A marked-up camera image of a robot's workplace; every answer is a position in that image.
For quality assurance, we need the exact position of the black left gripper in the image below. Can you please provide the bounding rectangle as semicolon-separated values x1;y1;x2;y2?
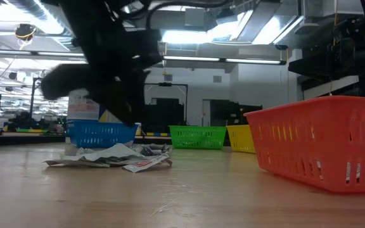
39;30;164;127

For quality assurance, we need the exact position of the orange plastic basket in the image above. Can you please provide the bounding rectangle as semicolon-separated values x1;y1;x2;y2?
244;94;365;194

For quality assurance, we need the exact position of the yellow plastic basket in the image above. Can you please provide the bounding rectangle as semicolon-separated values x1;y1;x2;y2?
226;124;257;155

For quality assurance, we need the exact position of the yellow-black striped bar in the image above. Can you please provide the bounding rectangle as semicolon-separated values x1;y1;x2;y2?
139;132;171;138

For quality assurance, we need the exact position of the blue plastic basket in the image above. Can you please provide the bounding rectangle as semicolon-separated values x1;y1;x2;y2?
65;119;139;149

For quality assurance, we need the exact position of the white wipes canister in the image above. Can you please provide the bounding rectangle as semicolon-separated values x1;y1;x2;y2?
67;88;113;124

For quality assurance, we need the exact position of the slanted ceiling light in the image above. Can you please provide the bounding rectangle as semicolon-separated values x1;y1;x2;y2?
254;14;305;46

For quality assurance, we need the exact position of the large white packet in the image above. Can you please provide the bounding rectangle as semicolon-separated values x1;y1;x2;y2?
63;142;145;162

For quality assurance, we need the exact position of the red-printed white packet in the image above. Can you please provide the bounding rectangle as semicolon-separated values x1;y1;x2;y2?
122;154;173;174

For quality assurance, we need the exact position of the long fluorescent light strip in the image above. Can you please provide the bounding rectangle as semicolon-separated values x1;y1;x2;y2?
0;49;287;66

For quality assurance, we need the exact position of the white door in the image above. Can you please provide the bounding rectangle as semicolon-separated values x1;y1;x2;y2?
201;99;212;127

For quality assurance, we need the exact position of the green plastic basket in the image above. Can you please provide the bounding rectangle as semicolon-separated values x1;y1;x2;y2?
169;125;227;150

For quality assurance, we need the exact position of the ceiling light panel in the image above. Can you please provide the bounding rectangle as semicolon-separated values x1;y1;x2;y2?
162;27;221;44

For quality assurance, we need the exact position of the black cabinet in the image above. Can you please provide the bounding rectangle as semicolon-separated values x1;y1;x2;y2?
210;99;264;127

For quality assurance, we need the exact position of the black pole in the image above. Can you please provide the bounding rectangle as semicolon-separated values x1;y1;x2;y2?
29;77;37;128

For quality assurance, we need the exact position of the yellow-green block strip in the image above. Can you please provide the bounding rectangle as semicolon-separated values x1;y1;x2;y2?
14;127;53;134

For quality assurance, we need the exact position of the grey ceiling box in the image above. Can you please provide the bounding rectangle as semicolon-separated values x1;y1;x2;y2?
184;8;210;28

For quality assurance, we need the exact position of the wooden background table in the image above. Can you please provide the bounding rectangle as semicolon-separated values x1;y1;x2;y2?
0;131;67;137

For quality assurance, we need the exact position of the round ceiling fixture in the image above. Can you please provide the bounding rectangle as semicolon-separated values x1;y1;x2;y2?
14;23;38;41

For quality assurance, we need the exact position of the black gantry frame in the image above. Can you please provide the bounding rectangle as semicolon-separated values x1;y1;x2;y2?
143;82;189;127

